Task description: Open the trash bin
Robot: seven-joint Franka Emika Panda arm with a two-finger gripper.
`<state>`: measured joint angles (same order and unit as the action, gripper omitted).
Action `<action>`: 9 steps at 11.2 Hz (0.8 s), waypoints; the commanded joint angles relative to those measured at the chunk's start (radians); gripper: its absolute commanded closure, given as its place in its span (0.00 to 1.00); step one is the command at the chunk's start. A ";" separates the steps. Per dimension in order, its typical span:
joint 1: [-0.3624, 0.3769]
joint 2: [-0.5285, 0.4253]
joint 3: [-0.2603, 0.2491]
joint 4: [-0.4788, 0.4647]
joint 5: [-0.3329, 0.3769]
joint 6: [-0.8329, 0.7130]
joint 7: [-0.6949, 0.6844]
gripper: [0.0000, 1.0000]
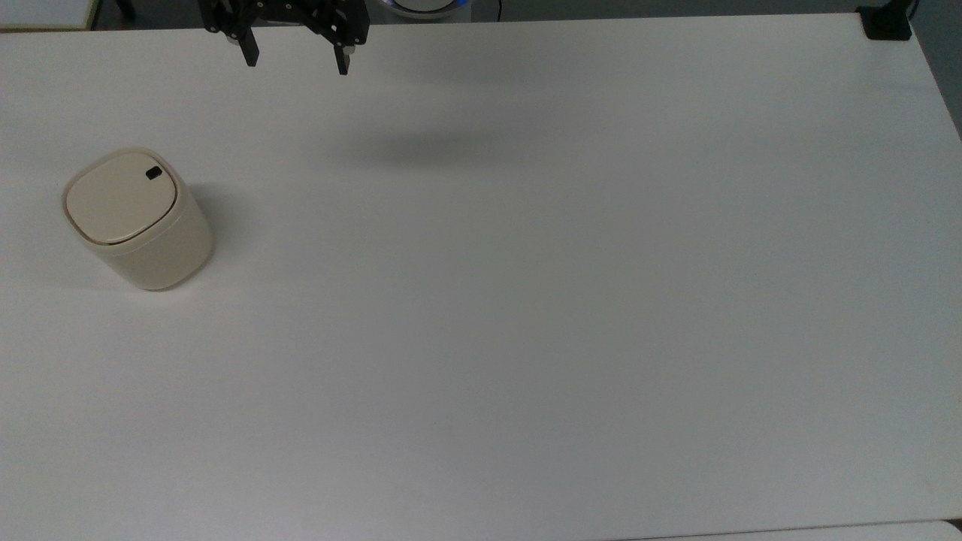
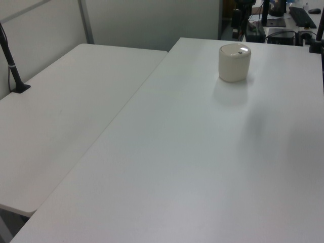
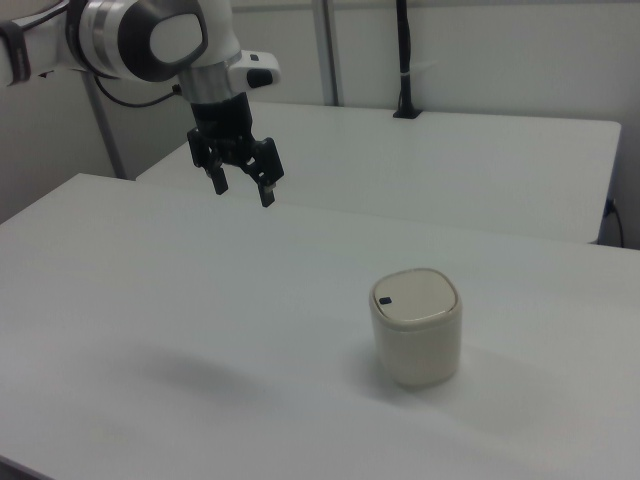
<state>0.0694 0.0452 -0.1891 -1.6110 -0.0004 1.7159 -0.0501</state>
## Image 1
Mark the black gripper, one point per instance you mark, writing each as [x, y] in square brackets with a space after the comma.
[289, 9]

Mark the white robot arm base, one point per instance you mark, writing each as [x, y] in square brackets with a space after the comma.
[422, 6]

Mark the beige trash bin lid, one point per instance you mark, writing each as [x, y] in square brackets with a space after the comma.
[120, 197]

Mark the beige trash bin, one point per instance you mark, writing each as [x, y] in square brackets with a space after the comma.
[143, 225]

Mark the black table clamp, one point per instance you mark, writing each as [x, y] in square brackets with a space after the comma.
[887, 21]

